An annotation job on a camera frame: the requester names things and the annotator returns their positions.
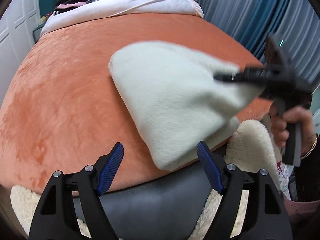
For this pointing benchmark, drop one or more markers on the blue grey curtain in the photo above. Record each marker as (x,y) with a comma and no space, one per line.
(249,22)

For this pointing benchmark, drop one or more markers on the cream fleece blanket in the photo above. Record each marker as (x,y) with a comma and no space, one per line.
(250,146)

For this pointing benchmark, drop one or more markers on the cream knit sweater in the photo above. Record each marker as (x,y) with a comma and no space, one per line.
(174,100)

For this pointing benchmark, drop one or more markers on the orange plush bedspread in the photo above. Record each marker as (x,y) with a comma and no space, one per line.
(62,110)

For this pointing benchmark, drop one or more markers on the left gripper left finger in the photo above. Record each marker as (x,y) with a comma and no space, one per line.
(55,216)

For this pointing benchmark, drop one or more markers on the person right hand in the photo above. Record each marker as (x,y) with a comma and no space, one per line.
(296,114)

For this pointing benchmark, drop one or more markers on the white wardrobe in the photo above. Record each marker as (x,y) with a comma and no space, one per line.
(17,25)

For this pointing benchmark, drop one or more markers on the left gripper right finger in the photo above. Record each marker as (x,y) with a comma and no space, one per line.
(265,217)

